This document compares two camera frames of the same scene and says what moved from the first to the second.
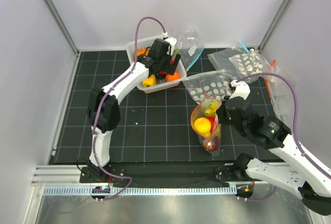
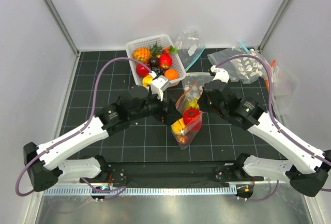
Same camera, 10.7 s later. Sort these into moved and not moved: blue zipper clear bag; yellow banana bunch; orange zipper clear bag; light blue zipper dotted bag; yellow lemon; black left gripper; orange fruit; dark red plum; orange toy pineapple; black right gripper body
Moved: black right gripper body; yellow banana bunch; dark red plum; black left gripper; yellow lemon; orange zipper clear bag
Not moved: light blue zipper dotted bag; blue zipper clear bag; orange fruit; orange toy pineapple
